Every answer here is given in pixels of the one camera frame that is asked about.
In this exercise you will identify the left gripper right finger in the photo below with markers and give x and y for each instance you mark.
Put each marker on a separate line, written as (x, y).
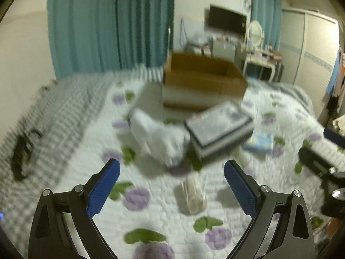
(293, 236)

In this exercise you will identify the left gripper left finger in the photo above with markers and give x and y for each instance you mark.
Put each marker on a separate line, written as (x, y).
(49, 235)

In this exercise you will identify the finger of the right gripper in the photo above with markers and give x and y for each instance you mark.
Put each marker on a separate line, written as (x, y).
(316, 163)
(334, 137)

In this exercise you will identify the small blue tissue packet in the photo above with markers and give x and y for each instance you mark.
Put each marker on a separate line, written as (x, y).
(259, 143)

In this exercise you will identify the large tissue paper pack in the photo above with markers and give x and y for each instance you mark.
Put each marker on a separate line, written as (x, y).
(218, 128)

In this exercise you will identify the white and green plush toy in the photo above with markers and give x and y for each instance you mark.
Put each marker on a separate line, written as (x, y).
(166, 144)

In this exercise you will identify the hanging clothes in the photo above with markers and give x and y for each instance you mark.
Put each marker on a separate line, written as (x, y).
(335, 88)

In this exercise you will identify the grey checked blanket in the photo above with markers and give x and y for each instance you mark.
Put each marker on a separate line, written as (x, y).
(55, 124)

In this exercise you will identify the white sliding wardrobe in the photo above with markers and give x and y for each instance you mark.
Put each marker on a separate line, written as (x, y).
(309, 45)

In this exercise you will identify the white dressing table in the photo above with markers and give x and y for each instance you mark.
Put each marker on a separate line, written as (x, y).
(265, 60)

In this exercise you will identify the white floral quilt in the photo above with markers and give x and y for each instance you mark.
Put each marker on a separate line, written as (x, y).
(146, 215)

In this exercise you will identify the white oval vanity mirror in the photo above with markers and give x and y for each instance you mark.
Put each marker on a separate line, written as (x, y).
(254, 35)

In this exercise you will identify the grey mini fridge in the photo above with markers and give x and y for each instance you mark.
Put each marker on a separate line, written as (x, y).
(223, 49)

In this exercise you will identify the brown cardboard box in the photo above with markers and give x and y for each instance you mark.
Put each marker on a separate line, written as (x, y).
(198, 82)

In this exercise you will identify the narrow teal curtain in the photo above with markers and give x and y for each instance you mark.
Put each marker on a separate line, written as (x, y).
(269, 14)

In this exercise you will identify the white upright pole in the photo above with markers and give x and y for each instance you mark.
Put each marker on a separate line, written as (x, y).
(170, 40)

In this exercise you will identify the large teal curtain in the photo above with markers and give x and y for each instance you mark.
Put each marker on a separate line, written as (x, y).
(102, 35)

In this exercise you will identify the black wall television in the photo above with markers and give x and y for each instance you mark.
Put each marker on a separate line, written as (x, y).
(226, 20)

